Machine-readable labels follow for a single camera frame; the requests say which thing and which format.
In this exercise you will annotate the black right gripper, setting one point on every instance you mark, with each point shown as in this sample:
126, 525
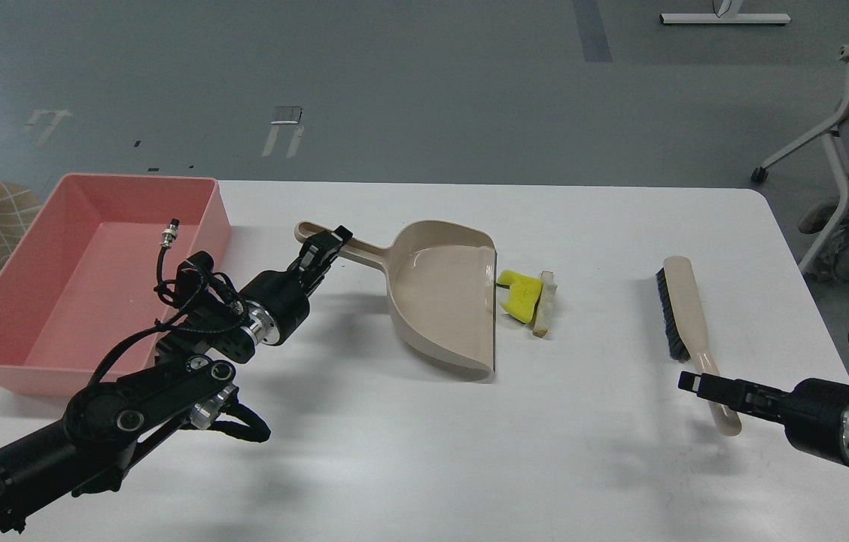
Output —
814, 415

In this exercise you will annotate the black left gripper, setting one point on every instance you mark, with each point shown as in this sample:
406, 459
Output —
277, 302

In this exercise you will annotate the beige hand brush black bristles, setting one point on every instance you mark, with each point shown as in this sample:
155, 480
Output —
686, 327

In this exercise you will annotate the beige plastic dustpan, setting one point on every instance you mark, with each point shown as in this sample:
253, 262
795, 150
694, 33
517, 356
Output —
440, 282

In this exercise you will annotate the white bread slice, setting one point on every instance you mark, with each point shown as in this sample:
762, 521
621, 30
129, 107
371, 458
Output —
544, 309

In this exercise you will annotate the yellow sponge piece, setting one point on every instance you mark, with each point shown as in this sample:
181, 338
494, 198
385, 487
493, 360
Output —
523, 295

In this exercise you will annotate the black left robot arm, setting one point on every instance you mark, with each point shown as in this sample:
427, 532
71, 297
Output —
175, 375

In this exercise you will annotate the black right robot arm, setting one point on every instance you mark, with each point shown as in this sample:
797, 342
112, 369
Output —
814, 415

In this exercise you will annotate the pink plastic bin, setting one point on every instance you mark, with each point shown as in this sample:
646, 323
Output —
82, 278

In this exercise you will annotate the white office chair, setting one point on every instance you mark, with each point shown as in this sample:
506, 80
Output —
821, 219

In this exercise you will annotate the white table base bar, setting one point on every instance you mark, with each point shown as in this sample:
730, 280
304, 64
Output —
726, 19

